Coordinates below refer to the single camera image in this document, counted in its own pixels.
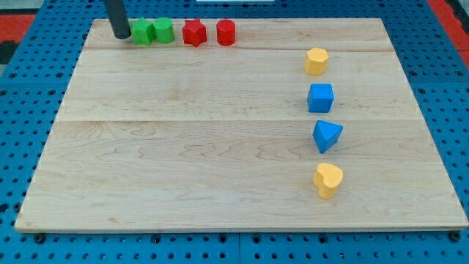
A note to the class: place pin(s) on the green star block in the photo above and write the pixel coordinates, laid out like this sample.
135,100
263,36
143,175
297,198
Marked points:
142,31

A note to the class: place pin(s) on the red star block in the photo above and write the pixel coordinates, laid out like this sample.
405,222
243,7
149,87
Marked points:
194,32

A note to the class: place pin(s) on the light wooden board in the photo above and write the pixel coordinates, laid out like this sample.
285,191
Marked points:
173,138

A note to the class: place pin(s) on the blue triangle block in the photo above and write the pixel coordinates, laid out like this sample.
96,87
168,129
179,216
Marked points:
326,134

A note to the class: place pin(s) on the blue cube block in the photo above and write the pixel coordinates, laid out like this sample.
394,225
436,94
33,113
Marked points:
320,97

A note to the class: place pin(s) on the yellow heart block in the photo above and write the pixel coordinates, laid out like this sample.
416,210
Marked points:
327,178

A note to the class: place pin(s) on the red cylinder block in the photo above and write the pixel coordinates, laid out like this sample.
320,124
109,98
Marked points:
226,32

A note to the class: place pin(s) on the yellow hexagon block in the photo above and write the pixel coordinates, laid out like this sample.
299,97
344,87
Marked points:
316,61

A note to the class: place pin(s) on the green cylinder block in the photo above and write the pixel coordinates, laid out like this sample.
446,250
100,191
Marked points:
164,30

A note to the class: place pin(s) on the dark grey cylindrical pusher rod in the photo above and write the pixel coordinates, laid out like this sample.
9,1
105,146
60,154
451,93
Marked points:
118,18

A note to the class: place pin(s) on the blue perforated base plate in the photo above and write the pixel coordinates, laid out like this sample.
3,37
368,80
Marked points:
430,44

